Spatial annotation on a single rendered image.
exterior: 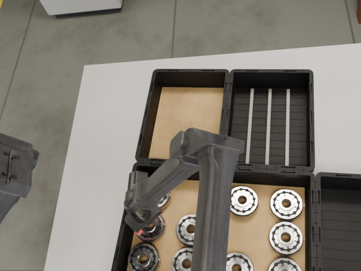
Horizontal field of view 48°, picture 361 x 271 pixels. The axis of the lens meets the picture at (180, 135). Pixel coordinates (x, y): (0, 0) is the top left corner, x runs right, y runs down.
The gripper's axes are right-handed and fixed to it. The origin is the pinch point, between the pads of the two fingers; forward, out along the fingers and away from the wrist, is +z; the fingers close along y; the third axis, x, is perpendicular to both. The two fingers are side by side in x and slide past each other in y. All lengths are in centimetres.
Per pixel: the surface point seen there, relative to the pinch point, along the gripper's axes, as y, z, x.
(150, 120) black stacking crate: -26.0, -0.8, -28.7
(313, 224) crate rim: -34, -6, 39
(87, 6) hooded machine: -79, 79, -191
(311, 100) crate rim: -68, -5, 12
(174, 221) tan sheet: -6.5, 4.8, 4.2
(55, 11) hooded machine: -60, 80, -210
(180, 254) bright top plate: -0.3, 1.9, 14.6
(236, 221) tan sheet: -20.9, 4.6, 19.3
